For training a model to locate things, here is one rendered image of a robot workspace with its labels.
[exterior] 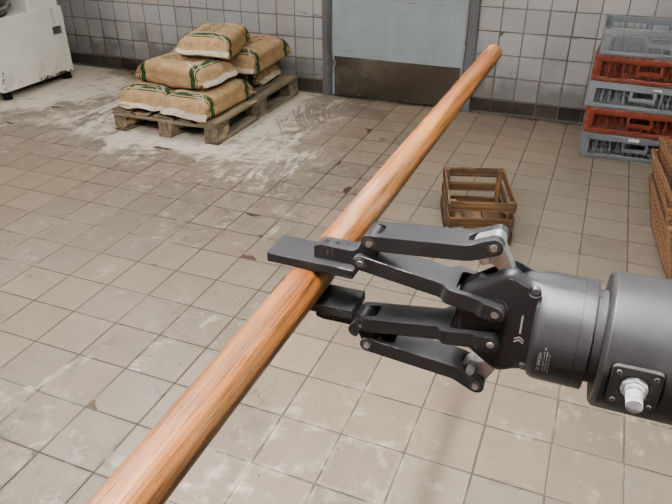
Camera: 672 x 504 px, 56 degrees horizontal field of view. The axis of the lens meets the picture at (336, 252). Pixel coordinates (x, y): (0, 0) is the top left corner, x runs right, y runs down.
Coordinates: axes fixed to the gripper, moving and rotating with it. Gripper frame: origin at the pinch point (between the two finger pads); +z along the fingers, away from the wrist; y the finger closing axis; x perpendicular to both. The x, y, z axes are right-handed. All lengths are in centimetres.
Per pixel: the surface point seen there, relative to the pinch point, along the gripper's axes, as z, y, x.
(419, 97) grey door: 98, 114, 414
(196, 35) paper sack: 222, 60, 318
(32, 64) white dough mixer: 389, 97, 339
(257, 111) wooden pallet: 193, 113, 340
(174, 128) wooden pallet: 229, 113, 291
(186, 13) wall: 295, 67, 417
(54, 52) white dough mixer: 388, 94, 364
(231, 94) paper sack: 198, 94, 315
